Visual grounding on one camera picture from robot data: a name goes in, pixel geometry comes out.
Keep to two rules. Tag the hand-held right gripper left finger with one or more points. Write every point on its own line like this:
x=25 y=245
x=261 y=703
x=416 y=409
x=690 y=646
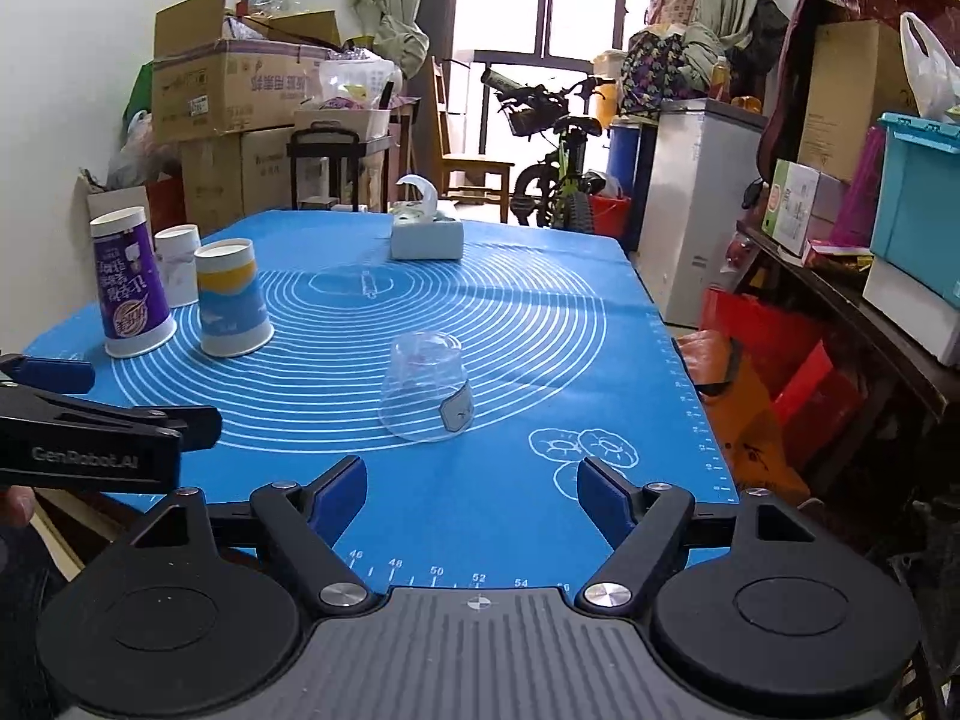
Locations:
x=341 y=495

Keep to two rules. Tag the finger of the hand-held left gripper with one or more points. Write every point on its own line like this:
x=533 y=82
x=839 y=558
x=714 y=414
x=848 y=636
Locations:
x=56 y=376
x=196 y=424

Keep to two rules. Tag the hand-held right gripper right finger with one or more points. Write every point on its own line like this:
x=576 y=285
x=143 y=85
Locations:
x=604 y=499

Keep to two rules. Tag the clear plastic cup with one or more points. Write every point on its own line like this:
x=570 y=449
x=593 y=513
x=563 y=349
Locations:
x=420 y=390

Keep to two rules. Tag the purple paper cup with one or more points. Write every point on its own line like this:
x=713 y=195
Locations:
x=129 y=292

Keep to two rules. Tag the yellow and blue paper cup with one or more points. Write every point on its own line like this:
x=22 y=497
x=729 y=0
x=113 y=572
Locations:
x=229 y=300

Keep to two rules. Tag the white paper cup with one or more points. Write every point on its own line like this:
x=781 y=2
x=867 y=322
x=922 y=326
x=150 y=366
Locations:
x=177 y=266

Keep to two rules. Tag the person's left hand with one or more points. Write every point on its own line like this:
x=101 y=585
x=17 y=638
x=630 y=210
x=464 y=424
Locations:
x=15 y=506

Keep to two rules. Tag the orange paper bag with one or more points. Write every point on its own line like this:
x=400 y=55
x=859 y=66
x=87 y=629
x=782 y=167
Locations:
x=742 y=420

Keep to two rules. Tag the blue silicone baking mat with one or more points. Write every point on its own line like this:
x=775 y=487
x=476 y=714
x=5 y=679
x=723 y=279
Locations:
x=510 y=330

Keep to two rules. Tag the red paper bag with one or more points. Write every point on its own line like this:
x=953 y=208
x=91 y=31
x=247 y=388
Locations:
x=780 y=345

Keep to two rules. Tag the grey plastic bag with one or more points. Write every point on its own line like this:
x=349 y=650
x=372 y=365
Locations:
x=131 y=154

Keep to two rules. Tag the plain brown cardboard box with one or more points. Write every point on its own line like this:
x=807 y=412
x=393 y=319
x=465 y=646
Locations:
x=232 y=180

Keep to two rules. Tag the white tissue box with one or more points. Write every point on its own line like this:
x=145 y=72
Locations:
x=427 y=241

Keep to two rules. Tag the red bucket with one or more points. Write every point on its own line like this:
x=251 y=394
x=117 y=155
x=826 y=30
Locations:
x=611 y=216

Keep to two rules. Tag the white chest freezer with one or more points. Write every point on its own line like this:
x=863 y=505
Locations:
x=690 y=210

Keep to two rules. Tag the dark wooden shelf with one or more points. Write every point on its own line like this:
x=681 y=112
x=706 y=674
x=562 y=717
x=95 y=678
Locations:
x=840 y=292

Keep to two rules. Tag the large open cardboard box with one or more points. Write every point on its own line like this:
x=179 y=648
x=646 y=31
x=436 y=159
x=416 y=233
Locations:
x=225 y=90

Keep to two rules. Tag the green bicycle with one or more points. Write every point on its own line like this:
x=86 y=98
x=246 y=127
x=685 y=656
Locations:
x=559 y=165

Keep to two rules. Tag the blue barrel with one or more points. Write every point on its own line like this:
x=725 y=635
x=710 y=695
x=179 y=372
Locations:
x=622 y=157

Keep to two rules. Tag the green and white carton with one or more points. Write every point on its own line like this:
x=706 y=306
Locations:
x=787 y=202

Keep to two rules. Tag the wooden chair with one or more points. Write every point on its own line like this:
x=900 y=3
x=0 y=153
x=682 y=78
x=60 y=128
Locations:
x=469 y=165

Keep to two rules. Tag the white storage box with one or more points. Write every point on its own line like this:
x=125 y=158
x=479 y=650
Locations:
x=911 y=311

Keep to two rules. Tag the magenta flat package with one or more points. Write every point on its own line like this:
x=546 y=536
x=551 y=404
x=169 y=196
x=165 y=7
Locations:
x=859 y=187

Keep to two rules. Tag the yellow plastic container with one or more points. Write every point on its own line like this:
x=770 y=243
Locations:
x=606 y=94

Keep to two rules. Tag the floral fabric bag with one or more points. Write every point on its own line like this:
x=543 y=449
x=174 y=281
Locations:
x=660 y=71

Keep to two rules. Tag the teal plastic storage box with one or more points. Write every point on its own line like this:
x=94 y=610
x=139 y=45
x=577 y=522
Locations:
x=919 y=202

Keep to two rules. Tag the orange juice bottle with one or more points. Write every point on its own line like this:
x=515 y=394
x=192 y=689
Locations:
x=721 y=79

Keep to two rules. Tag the tall brown cardboard box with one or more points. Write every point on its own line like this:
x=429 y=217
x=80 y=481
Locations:
x=847 y=90

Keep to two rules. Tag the white plastic bag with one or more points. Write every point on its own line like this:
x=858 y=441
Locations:
x=930 y=67

